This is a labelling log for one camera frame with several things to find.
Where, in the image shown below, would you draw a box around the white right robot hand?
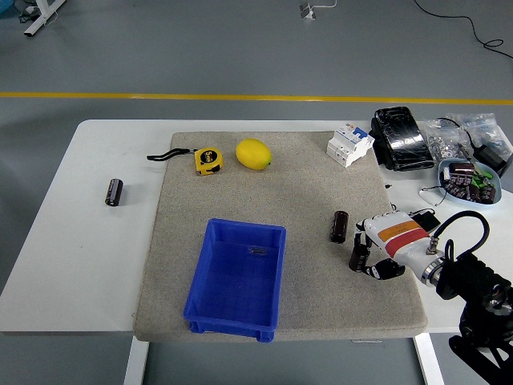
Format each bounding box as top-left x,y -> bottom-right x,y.
352,211 -> 442,282

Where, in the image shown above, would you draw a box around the dark brown cylindrical battery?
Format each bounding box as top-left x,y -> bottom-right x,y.
348,245 -> 370,274
104,178 -> 124,208
329,210 -> 349,244

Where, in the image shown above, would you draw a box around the blue plastic box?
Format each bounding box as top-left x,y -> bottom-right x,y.
183,217 -> 287,345

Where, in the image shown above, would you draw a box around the small black box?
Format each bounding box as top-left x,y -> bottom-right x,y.
410,209 -> 442,233

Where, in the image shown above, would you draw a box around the light blue bowl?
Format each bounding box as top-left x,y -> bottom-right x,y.
437,158 -> 503,210

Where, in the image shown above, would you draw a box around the large dark brown capacitor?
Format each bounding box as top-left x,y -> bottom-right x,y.
448,161 -> 476,180

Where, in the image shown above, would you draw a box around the black plastic-wrapped device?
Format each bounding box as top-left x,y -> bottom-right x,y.
368,106 -> 436,172

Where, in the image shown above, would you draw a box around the green plastic connectors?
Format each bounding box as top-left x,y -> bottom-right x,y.
471,170 -> 494,188

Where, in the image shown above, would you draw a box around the clear bag of nuts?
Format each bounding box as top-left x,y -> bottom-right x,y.
422,118 -> 474,162

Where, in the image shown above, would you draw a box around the white circuit breaker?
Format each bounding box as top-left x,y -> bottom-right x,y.
325,123 -> 375,169

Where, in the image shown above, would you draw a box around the grey-brown felt mat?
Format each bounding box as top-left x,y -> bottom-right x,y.
131,131 -> 428,343

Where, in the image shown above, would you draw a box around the white table leg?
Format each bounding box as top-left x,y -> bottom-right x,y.
123,335 -> 150,385
413,333 -> 445,385

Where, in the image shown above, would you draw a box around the clear bag of screws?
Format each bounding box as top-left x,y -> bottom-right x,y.
445,112 -> 513,156

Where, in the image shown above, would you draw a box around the yellow lemon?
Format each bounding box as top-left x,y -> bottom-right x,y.
235,137 -> 273,171

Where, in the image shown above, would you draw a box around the yellow tape measure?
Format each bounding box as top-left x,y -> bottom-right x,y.
146,147 -> 224,177

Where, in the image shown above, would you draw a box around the white background desk foot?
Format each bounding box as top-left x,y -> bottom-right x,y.
22,0 -> 67,39

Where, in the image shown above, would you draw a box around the thin black wire loop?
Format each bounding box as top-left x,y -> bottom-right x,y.
419,184 -> 448,208

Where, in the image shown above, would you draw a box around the black power adapter with cable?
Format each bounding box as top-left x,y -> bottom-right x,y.
437,116 -> 513,178

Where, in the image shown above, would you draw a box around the black floor cable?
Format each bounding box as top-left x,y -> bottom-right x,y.
412,0 -> 513,61

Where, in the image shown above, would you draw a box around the silver floor socket with cable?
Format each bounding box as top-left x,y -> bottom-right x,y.
298,0 -> 337,20

